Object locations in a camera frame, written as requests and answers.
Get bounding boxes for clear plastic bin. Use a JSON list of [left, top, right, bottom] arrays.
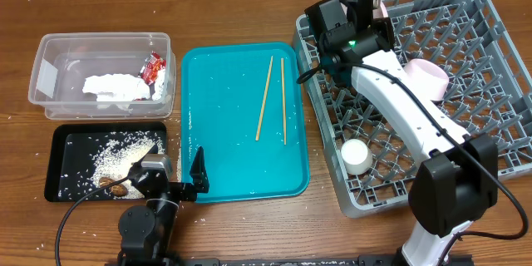
[[28, 32, 176, 121]]

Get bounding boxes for red snack wrapper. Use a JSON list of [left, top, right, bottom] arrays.
[[139, 52, 166, 86]]

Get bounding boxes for teal serving tray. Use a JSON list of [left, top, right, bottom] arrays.
[[181, 42, 310, 204]]

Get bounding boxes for grey dishwasher rack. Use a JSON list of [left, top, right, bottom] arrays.
[[293, 0, 531, 219]]

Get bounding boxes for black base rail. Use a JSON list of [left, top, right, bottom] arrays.
[[103, 253, 475, 266]]

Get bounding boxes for white cup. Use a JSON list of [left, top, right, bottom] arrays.
[[340, 139, 372, 175]]

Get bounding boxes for wooden chopstick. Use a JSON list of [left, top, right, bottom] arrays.
[[280, 57, 287, 145], [255, 56, 273, 141]]

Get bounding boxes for white rice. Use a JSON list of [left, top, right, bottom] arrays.
[[57, 131, 167, 200]]

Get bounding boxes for black tray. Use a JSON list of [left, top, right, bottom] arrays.
[[44, 122, 167, 202]]

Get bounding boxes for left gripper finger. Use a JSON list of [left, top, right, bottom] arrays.
[[136, 145, 160, 166], [190, 146, 209, 194]]

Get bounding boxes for large white plate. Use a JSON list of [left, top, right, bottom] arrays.
[[372, 1, 388, 19]]

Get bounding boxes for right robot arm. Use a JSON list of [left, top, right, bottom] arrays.
[[297, 0, 499, 265]]

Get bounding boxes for white napkin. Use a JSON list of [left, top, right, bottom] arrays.
[[81, 69, 166, 102]]

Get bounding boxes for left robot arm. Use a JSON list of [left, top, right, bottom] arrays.
[[117, 146, 209, 265]]

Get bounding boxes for brown food scraps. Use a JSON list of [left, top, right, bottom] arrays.
[[99, 177, 128, 197]]

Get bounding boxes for small pink plate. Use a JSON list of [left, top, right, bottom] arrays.
[[404, 58, 450, 102]]

